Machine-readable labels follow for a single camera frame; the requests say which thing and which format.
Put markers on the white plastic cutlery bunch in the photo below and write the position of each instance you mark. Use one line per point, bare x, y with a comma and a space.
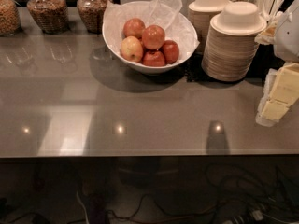
269, 10

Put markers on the red apple top left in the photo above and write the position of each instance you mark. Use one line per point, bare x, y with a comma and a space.
134, 27

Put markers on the glass jar left edge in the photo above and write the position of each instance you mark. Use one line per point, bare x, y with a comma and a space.
9, 17

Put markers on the red apple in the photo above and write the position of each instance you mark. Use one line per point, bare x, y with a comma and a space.
154, 58
153, 37
170, 51
134, 27

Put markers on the white tissue paper liner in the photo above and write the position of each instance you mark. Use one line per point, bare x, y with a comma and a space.
165, 13

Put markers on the front stack paper bowls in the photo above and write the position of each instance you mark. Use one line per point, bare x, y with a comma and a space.
230, 44

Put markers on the glass jar of cereal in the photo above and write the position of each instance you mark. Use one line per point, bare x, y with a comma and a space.
50, 15

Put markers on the yellow-red apple front left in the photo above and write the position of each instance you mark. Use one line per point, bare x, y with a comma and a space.
131, 49

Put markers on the glass jar of nuts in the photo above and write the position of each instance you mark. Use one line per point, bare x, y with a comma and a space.
92, 14

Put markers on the stack paper bowls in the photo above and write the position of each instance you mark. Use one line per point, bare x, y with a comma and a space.
230, 44
200, 13

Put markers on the red apple front centre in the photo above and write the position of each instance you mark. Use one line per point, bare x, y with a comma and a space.
154, 58

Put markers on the white ceramic bowl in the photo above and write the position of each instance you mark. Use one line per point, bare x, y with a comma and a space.
149, 70

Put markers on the red apple top centre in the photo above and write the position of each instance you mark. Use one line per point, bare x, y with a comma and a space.
153, 37

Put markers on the red apple right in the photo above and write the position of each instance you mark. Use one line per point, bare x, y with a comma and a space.
170, 51

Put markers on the black placemat under bowls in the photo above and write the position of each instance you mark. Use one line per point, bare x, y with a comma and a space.
263, 61

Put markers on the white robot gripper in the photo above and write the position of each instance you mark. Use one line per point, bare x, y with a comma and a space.
288, 36

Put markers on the rear stack paper bowls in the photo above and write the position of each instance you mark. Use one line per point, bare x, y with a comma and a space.
200, 13

